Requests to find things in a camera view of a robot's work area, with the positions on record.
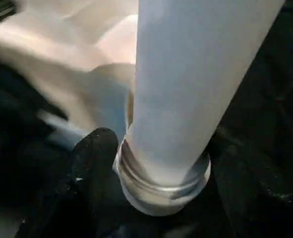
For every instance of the white plastic table top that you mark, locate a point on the white plastic table top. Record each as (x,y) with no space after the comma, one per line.
(77,49)

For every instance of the white plastic table leg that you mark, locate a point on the white plastic table leg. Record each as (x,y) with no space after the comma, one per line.
(196,74)

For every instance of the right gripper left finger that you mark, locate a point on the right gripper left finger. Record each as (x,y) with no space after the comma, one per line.
(82,188)

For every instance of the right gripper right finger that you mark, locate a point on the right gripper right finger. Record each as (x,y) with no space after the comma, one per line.
(255,193)

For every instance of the black mat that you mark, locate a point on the black mat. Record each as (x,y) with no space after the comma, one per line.
(270,124)

